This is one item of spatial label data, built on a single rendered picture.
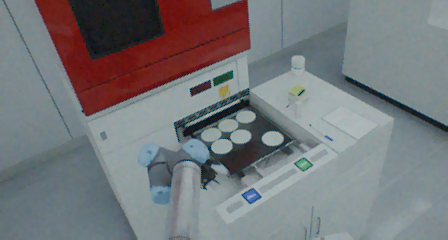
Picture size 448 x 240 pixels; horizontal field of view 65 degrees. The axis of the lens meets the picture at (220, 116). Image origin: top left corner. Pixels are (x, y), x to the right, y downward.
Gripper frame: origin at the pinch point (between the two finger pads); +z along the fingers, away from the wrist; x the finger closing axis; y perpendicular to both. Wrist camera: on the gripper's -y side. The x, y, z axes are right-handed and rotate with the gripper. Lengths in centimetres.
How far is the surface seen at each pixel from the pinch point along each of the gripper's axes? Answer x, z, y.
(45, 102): -70, -19, -195
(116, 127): -13, -25, -45
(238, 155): 4.3, 20.2, -18.8
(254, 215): -4.9, 12.7, 13.4
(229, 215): -8.4, 3.2, 11.7
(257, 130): 16.6, 30.9, -28.3
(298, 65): 55, 46, -45
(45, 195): -128, 4, -156
